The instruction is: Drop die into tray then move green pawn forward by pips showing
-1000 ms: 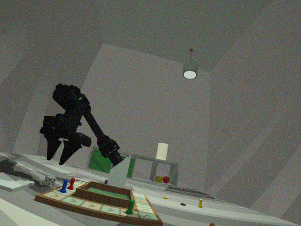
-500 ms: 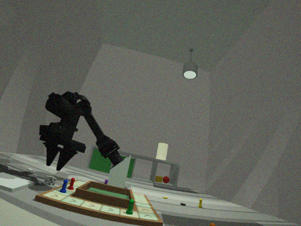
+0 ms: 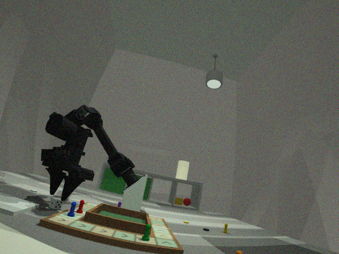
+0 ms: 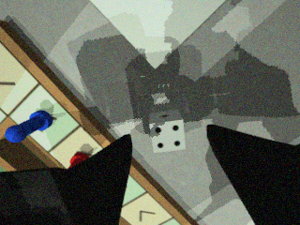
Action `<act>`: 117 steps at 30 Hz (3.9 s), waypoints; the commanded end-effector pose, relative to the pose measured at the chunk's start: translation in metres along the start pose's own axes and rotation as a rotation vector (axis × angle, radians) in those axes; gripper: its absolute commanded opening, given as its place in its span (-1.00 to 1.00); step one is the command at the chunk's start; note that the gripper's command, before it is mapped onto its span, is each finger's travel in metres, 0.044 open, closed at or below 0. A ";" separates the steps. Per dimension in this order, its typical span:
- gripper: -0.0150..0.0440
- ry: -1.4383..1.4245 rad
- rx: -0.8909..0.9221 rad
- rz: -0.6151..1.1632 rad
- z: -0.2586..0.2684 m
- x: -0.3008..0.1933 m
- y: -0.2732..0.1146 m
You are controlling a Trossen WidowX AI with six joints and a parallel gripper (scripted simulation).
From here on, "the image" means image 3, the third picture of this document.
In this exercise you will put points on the blue pawn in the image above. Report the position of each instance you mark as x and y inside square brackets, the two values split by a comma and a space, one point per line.
[71, 212]

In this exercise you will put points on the red game pawn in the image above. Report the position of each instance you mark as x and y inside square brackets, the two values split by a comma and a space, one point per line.
[79, 210]

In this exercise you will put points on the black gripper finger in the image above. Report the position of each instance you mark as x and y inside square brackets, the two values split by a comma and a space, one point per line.
[70, 185]
[56, 178]

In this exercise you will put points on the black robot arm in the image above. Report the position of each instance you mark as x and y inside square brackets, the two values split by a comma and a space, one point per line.
[68, 128]

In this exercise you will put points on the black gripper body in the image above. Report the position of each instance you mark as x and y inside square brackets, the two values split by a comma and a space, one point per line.
[73, 168]

